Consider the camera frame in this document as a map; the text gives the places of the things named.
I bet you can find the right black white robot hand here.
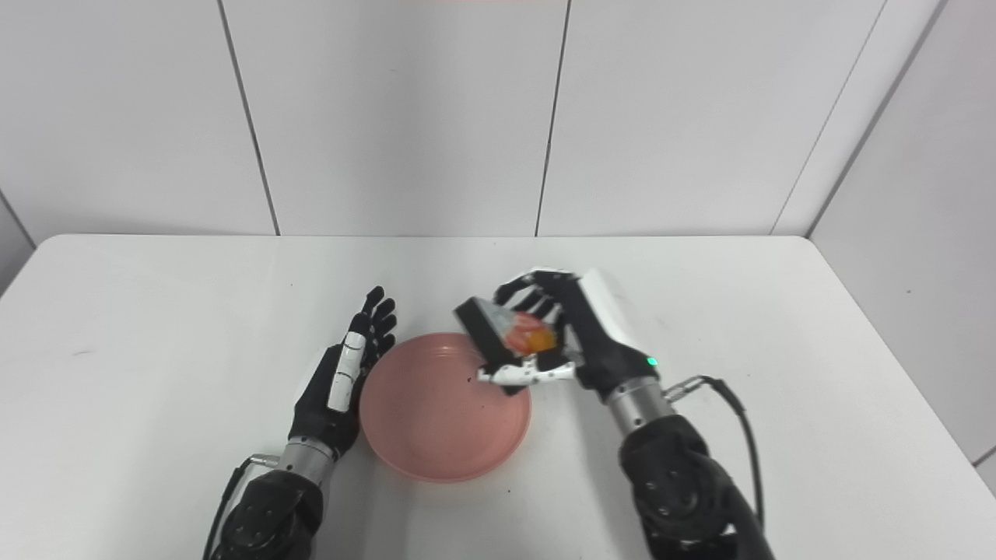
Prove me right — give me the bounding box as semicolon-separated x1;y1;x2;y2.
477;268;662;401

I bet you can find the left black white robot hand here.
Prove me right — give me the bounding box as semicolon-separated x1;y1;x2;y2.
289;286;398;460

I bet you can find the chocolate cake slice with fruit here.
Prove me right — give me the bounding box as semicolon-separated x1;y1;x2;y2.
454;296;558;396

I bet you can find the pink round plate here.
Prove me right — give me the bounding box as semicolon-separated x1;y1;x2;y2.
359;333;533;483

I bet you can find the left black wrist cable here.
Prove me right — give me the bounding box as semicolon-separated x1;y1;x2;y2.
204;454;279;559

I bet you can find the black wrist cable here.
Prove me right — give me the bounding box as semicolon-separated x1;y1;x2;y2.
204;454;279;559
663;375;766;530

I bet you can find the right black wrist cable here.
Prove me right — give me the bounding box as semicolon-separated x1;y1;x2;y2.
663;375;766;530

